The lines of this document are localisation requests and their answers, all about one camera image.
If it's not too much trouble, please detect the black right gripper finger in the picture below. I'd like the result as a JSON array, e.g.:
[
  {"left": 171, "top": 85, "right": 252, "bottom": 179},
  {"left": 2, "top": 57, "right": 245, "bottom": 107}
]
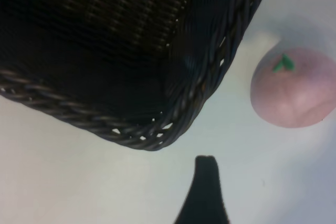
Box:
[{"left": 172, "top": 155, "right": 232, "bottom": 224}]

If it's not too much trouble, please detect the dark brown wicker basket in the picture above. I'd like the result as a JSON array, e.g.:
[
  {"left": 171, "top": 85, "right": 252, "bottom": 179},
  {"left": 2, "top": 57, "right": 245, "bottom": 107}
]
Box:
[{"left": 0, "top": 0, "right": 278, "bottom": 152}]

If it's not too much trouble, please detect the pink peach with green leaf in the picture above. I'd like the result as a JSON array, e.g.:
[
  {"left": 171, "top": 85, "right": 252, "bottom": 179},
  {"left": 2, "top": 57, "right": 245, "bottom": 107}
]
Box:
[{"left": 250, "top": 47, "right": 336, "bottom": 130}]

